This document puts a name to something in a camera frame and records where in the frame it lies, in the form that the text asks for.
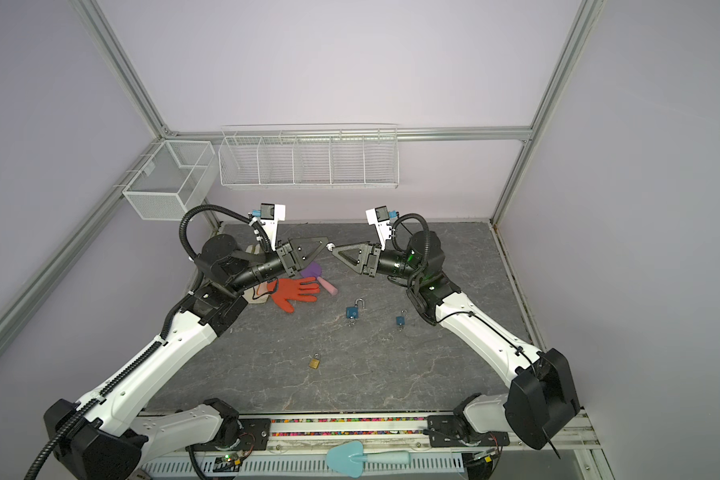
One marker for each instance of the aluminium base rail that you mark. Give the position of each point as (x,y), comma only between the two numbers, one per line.
(221,428)

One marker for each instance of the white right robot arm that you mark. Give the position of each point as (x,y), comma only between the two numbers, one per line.
(541,398)

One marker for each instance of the white mesh box basket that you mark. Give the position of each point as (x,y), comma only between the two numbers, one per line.
(176,177)

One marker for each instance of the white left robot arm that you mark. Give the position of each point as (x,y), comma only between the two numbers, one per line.
(101,435)

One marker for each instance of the white wire shelf basket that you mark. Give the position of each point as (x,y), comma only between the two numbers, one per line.
(309,156)

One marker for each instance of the brass padlock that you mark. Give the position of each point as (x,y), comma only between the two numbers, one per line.
(315,361)

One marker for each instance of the teal garden trowel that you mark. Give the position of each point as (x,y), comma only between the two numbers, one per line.
(350,458)

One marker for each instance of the red rubber glove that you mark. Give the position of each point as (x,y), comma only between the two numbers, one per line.
(284,292)

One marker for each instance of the cream and green work glove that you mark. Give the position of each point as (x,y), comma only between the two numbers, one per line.
(260,293)

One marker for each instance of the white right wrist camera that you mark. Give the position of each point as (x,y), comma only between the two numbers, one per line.
(382,218)

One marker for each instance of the blue padlock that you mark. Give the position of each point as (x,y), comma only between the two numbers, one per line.
(401,320)
(352,312)

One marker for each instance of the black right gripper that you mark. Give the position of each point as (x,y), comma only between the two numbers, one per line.
(367,268)

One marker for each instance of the purple garden trowel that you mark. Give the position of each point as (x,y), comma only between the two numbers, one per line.
(315,270)

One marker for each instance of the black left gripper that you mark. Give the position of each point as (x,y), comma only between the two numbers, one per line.
(291,256)

